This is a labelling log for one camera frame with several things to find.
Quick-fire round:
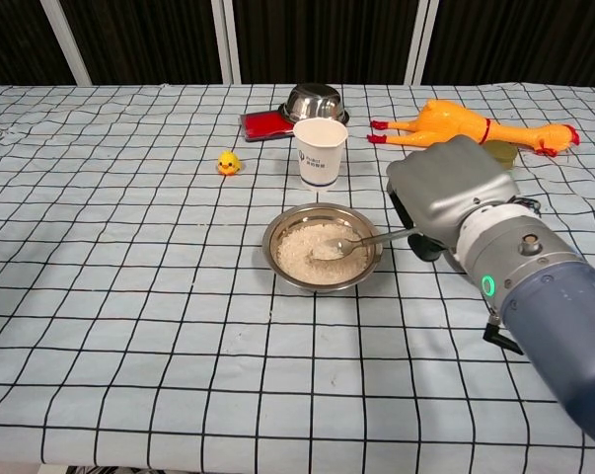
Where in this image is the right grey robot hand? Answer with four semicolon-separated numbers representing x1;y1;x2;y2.
386;136;521;263

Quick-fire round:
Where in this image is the metal spoon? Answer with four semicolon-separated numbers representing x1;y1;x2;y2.
308;227;418;262

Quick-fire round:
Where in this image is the white paper cup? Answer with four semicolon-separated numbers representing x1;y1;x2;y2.
292;118;349;194

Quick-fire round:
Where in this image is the empty steel bowl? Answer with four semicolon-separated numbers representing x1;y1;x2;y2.
278;83;351;125

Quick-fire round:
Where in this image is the white rice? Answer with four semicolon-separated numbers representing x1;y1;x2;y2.
275;223;369;286

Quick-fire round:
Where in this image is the metal bowl with rice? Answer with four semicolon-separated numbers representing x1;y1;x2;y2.
261;202;383;294

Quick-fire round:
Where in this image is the green glass jar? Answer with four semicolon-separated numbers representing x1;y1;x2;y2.
480;139;519;172

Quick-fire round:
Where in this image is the yellow rubber chicken toy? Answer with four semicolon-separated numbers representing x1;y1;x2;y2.
367;98;581;157

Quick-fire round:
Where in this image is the red flat box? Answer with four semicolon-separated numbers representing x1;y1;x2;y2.
240;111;297;144

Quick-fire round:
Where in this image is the small yellow chick toy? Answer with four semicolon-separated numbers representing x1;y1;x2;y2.
216;150;244;177

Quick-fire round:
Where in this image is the checked white tablecloth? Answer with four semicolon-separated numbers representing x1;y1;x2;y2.
0;82;595;469

